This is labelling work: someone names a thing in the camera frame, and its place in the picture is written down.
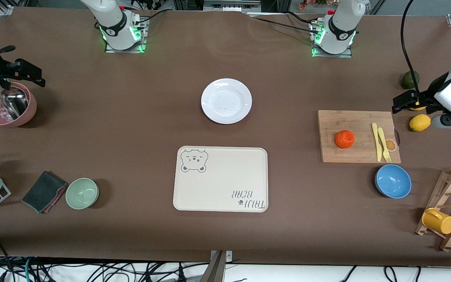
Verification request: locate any orange fruit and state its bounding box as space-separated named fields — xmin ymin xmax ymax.
xmin=335 ymin=130 xmax=355 ymax=149

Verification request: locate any white round plate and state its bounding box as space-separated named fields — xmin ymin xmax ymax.
xmin=201 ymin=78 xmax=253 ymax=125

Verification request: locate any dark green avocado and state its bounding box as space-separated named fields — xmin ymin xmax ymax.
xmin=402 ymin=70 xmax=420 ymax=90

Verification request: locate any metal scoop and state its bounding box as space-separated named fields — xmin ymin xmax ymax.
xmin=0 ymin=87 xmax=29 ymax=120

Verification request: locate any pink bowl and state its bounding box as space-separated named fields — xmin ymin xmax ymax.
xmin=0 ymin=82 xmax=37 ymax=127

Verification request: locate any yellow plastic fork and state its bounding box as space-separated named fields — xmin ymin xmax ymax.
xmin=378 ymin=127 xmax=392 ymax=163

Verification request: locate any yellow plastic knife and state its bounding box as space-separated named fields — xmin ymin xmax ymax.
xmin=372 ymin=123 xmax=382 ymax=162

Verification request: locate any wooden cutting board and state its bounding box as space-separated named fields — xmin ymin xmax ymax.
xmin=318 ymin=110 xmax=401 ymax=164

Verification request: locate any blue bowl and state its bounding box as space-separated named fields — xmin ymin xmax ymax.
xmin=375 ymin=164 xmax=412 ymax=199

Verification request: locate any wooden mug rack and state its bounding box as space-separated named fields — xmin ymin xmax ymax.
xmin=415 ymin=166 xmax=451 ymax=252

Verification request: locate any dark grey folded cloth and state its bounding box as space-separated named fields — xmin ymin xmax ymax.
xmin=22 ymin=170 xmax=68 ymax=214

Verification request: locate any yellow mug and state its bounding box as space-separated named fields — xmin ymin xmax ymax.
xmin=422 ymin=208 xmax=451 ymax=235

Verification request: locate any light green bowl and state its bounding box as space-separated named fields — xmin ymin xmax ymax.
xmin=65 ymin=178 xmax=99 ymax=210

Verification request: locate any cream tray with bear print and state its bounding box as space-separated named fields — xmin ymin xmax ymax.
xmin=173 ymin=146 xmax=269 ymax=213

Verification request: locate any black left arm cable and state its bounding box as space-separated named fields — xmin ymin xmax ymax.
xmin=401 ymin=0 xmax=422 ymax=96

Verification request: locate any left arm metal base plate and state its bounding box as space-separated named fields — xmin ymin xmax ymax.
xmin=310 ymin=20 xmax=353 ymax=58

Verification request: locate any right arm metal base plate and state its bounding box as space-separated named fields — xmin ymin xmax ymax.
xmin=104 ymin=18 xmax=148 ymax=53

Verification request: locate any black base cable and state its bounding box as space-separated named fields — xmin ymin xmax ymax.
xmin=248 ymin=11 xmax=324 ymax=35
xmin=133 ymin=9 xmax=169 ymax=30

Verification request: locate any teal floor cable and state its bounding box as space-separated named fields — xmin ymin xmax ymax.
xmin=24 ymin=257 xmax=35 ymax=282

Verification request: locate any metal camera stand post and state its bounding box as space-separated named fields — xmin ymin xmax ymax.
xmin=200 ymin=250 xmax=233 ymax=282

